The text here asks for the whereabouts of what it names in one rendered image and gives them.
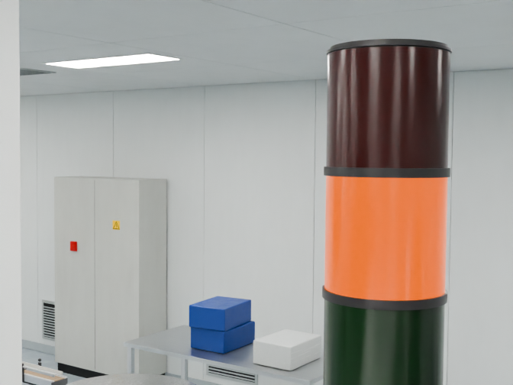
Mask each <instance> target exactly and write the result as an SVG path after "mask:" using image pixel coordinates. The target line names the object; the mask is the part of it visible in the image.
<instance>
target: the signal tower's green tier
mask: <svg viewBox="0 0 513 385"><path fill-rule="evenodd" d="M444 313H445V304H444V305H442V306H439V307H435V308H431V309H419V310H397V311H394V310H376V309H360V308H354V307H349V306H342V305H338V304H335V303H332V302H328V301H327V300H324V371H323V385H443V381H444Z"/></svg>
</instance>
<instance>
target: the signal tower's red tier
mask: <svg viewBox="0 0 513 385"><path fill-rule="evenodd" d="M449 109H450V52H448V51H445V50H439V49H434V48H426V47H363V48H354V49H348V50H339V51H335V52H333V53H329V54H328V55H327V150H326V167H356V168H448V144H449Z"/></svg>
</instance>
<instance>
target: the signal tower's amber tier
mask: <svg viewBox="0 0 513 385"><path fill-rule="evenodd" d="M446 245H447V177H444V178H372V177H345V176H326V206H325V261H324V288H325V289H326V290H327V291H329V292H331V293H335V294H338V295H342V296H349V297H353V298H360V299H375V300H419V299H431V298H435V297H439V296H442V295H444V294H445V280H446Z"/></svg>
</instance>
